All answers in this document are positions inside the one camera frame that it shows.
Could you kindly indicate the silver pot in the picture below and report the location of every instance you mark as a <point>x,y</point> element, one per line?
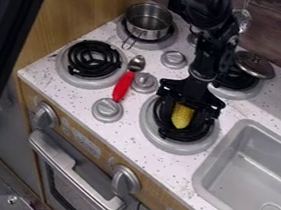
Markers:
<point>148,21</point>

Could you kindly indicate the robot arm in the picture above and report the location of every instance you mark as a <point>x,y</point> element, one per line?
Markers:
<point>208,10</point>

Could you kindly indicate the yellow toy corn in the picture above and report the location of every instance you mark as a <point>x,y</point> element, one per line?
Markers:
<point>182,116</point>

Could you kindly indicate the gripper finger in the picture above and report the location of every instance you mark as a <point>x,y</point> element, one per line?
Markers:
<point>205,121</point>
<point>163,109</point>

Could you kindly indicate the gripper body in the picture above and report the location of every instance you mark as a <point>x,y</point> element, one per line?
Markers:
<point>193,92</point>

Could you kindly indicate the toy stove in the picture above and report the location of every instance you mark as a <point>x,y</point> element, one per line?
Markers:
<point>90,78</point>

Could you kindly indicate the silver lid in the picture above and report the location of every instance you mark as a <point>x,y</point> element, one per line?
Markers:
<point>254,64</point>

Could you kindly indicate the toy sink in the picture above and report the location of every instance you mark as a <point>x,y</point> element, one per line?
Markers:
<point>252,183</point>

